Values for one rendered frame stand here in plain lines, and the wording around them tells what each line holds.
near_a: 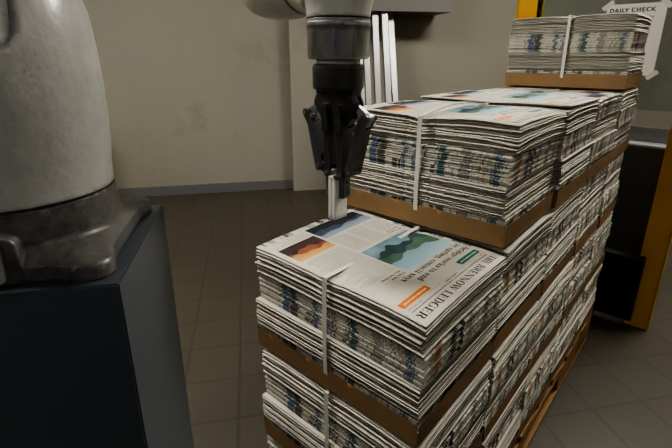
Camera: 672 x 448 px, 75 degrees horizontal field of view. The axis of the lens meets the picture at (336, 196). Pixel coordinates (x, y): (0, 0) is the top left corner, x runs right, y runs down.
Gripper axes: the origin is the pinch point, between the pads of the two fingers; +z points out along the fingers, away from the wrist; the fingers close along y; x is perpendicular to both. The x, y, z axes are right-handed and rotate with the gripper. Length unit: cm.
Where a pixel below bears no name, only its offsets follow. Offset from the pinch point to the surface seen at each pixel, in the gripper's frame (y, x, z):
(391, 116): 7.8, -25.7, -9.3
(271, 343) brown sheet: 14.9, 2.7, 33.2
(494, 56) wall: 123, -361, -21
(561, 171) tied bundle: -19, -55, 3
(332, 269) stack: 1.2, -0.1, 13.3
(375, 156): 11.4, -25.6, -0.5
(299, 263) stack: 6.9, 2.1, 13.2
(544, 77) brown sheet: 5, -113, -14
